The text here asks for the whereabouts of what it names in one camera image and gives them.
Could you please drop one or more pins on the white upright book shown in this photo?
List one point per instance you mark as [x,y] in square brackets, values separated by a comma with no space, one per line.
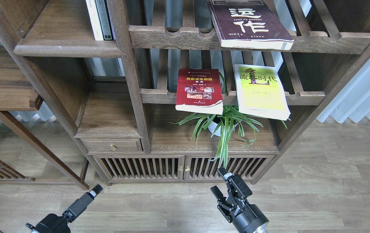
[94,19]

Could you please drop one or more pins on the maroon book white characters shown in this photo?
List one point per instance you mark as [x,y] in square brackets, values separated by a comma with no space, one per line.
[248,24]

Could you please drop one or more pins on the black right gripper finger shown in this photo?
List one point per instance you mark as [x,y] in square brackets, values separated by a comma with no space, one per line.
[236,185]
[218,195]

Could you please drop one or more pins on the dark green upright book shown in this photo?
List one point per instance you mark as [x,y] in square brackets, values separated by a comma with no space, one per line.
[104,20]

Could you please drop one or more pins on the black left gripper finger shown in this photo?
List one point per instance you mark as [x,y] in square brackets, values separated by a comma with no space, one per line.
[81,203]

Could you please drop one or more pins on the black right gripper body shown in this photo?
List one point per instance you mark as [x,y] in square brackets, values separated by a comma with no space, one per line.
[246,218]

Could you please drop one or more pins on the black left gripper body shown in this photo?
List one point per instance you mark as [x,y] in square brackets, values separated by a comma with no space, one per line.
[52,224]

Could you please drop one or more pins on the yellow green book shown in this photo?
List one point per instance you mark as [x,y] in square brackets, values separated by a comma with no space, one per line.
[260,92]

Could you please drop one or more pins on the brass drawer knob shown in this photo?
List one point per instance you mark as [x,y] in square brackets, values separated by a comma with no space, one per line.
[112,147]

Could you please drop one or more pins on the red book with photos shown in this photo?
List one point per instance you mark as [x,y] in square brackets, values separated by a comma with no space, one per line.
[199,91]

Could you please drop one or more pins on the dark wooden bookshelf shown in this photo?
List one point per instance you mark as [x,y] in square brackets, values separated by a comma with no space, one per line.
[122,91]

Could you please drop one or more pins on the white plant pot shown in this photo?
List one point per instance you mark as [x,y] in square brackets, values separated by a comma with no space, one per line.
[215,128]

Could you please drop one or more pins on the green spider plant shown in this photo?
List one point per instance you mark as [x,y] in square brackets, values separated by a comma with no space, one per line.
[230,113]

